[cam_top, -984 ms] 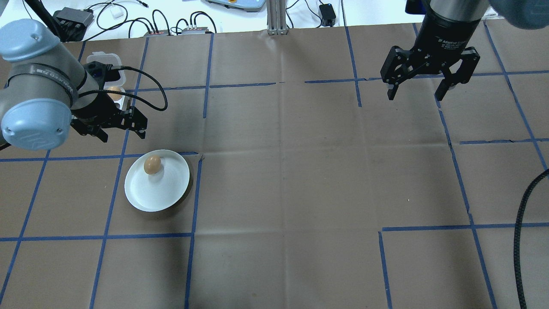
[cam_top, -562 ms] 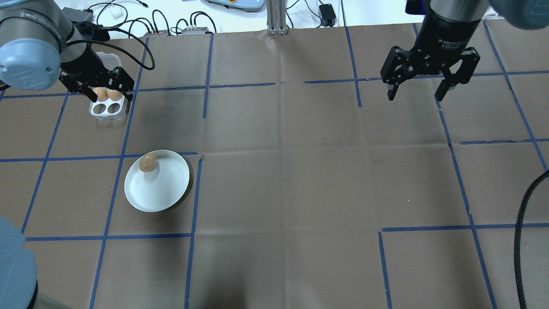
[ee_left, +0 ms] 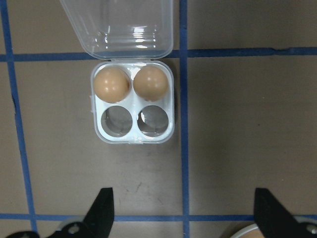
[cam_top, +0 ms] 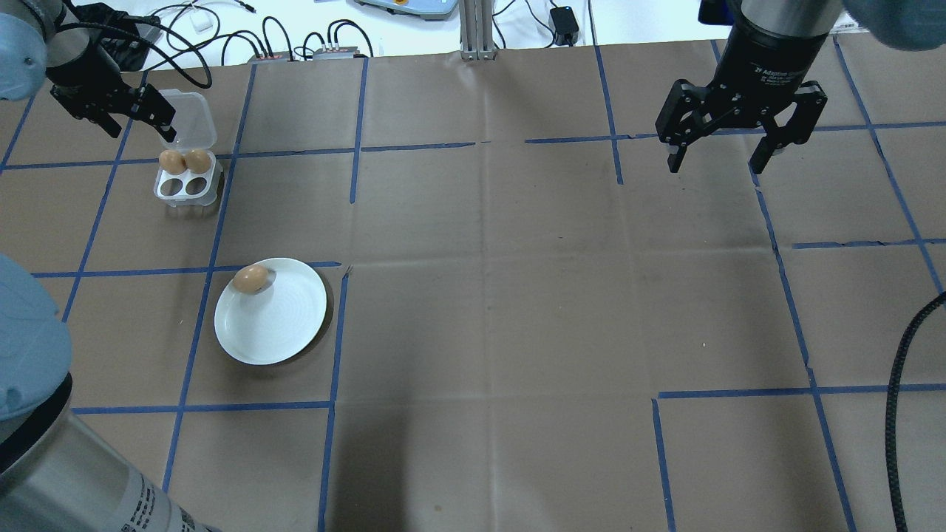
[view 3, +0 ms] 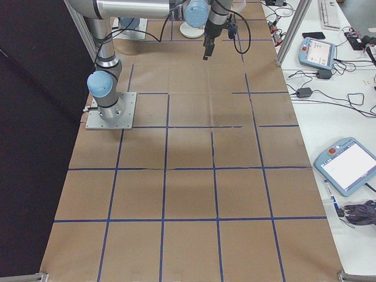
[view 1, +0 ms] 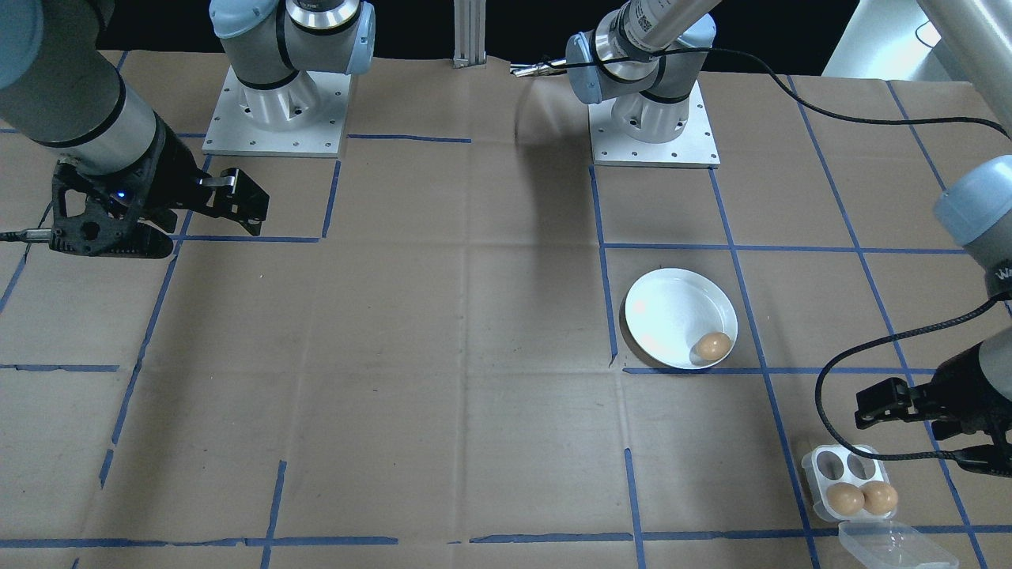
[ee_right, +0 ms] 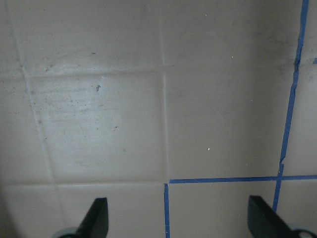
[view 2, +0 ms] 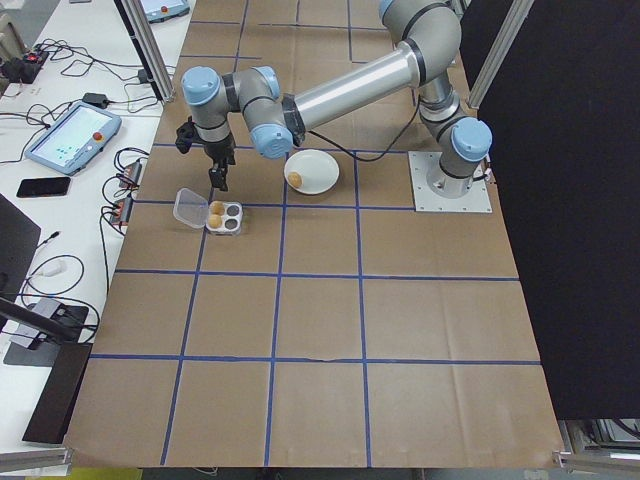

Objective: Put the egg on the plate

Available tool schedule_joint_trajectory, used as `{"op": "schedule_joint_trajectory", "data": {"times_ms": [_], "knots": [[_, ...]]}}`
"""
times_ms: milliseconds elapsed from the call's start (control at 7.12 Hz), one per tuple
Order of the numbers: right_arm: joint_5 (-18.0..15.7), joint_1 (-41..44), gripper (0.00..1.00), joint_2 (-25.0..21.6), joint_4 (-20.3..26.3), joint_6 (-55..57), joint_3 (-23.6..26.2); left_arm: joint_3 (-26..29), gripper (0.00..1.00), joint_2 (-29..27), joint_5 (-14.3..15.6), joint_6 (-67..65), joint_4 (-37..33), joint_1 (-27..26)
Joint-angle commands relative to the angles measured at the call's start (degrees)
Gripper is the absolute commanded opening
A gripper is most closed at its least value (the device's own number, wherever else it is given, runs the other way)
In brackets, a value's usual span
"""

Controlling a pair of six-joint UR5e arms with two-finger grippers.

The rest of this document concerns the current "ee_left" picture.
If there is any white round plate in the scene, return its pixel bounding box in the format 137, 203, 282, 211
229, 222, 260, 238

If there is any clear plastic egg box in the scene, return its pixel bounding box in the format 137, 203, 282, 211
59, 0, 175, 144

